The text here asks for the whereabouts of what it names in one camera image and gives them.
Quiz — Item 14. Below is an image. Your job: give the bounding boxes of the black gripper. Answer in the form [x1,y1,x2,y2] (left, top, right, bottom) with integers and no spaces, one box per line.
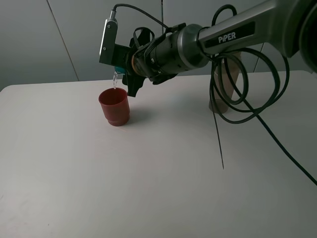
[122,27,188,97]

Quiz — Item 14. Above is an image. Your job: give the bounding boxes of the teal transparent plastic cup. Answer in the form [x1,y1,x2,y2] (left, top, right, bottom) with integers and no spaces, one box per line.
[114,66,126,75]

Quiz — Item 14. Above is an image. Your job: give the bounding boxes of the smoky transparent water bottle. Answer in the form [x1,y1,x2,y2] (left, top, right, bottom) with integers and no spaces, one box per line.
[209,58,240,114]

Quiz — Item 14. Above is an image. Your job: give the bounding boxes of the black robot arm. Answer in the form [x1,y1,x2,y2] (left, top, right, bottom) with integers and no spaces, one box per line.
[123,0,317,97]

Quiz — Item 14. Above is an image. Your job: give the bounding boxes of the red plastic cup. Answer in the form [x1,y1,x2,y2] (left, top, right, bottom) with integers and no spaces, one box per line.
[99,88,130,126]

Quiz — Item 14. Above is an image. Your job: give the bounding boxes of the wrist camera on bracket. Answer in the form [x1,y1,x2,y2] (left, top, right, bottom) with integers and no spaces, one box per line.
[99,10,130,69]

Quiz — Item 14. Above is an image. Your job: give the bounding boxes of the black camera cable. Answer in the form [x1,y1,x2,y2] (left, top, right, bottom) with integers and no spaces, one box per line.
[110,3,317,186]

